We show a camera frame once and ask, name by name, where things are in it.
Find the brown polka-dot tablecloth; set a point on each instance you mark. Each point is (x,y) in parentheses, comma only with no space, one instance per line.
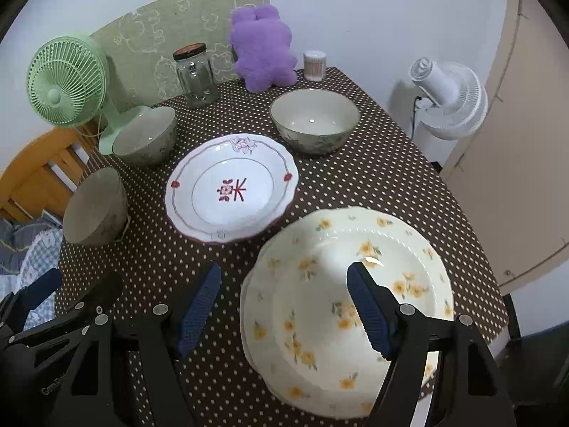
(355,178)

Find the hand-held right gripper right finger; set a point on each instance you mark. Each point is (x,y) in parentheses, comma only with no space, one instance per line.
(369,316)

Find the yellow floral plate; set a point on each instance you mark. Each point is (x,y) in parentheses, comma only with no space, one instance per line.
(247,320)
(320,284)

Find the green desk fan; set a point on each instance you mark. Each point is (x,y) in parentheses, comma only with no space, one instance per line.
(66,80)

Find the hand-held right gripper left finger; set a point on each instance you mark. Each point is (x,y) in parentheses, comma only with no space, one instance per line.
(200,307)

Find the grey-blue cloth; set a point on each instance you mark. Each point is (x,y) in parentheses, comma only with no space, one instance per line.
(11,240)

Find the glass jar with black lid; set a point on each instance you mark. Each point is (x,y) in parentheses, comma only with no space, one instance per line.
(195,80)

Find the purple plush toy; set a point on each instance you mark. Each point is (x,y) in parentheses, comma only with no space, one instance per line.
(262,49)

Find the white fan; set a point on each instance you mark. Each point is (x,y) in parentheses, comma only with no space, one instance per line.
(458,98)

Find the white plate red flower print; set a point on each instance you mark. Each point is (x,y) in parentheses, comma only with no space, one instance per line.
(258,204)

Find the green patterned wall poster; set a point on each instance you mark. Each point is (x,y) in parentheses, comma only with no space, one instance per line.
(178,22)

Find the orange wooden furniture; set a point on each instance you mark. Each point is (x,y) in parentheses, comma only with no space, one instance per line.
(26,173)

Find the wide floral ceramic bowl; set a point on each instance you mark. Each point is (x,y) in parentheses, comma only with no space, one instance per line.
(311,115)

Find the deep grey-green ceramic bowl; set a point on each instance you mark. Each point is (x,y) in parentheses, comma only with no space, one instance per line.
(146,133)
(93,209)

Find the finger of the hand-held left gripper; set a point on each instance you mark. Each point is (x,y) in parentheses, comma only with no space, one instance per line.
(44,282)
(102,287)

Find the cotton swab container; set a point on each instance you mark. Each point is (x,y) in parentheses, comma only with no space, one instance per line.
(314,69)

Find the beige door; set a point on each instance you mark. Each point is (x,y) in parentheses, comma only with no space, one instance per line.
(524,164)

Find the blue checked cloth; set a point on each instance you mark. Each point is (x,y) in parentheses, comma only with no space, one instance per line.
(40,249)

